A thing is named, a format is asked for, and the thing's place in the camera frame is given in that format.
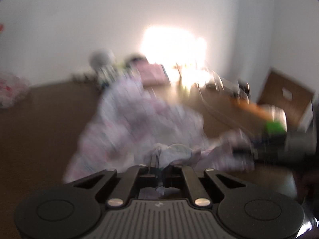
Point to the pink fabric storage bag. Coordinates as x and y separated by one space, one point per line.
153 75

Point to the pink floral garment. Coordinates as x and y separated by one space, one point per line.
131 126

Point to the pink floral plastic bag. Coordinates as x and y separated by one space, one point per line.
13 89

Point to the white round robot toy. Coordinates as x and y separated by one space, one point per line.
101 58

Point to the black clip device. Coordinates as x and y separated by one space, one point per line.
241 90

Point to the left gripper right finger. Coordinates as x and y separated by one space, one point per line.
205 188

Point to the brown cardboard box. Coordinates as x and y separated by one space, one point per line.
288 94

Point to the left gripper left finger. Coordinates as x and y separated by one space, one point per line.
113 189

